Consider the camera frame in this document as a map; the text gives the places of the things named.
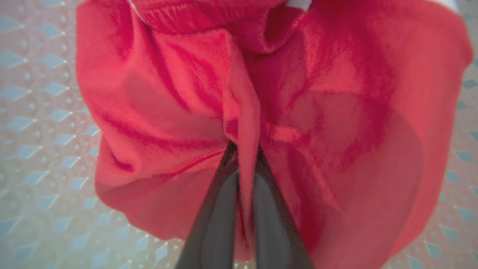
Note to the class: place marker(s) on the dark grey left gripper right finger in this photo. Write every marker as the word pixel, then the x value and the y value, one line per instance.
pixel 274 228

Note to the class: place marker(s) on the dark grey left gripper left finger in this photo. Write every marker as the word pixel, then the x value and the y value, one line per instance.
pixel 213 228

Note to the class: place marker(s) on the red cloth garment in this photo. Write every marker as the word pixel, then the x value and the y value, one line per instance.
pixel 168 93

